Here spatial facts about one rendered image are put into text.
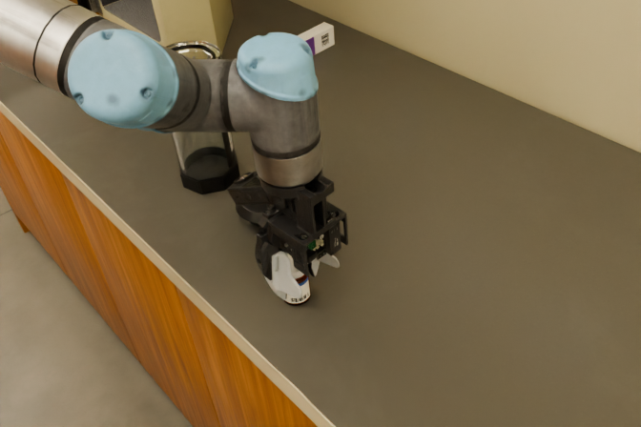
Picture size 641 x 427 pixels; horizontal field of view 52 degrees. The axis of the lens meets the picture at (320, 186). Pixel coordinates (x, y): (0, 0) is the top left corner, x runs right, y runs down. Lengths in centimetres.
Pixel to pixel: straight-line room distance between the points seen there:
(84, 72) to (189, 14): 85
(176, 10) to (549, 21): 70
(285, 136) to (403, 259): 35
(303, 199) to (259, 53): 17
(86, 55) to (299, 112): 22
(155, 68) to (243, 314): 46
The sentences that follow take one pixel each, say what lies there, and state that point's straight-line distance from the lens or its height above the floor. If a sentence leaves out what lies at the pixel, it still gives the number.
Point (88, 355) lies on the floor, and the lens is 217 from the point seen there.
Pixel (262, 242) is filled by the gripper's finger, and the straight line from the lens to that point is 79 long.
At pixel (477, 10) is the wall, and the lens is 131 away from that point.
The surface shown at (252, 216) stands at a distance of 99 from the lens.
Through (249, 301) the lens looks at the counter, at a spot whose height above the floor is 94.
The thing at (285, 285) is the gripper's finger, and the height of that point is 101.
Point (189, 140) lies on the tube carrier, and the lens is 103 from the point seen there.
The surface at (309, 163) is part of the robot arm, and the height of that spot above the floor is 120.
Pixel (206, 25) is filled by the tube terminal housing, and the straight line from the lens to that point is 141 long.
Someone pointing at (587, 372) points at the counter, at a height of 94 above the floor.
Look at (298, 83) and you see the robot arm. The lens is 63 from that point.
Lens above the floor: 163
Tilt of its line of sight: 41 degrees down
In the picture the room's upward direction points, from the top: 5 degrees counter-clockwise
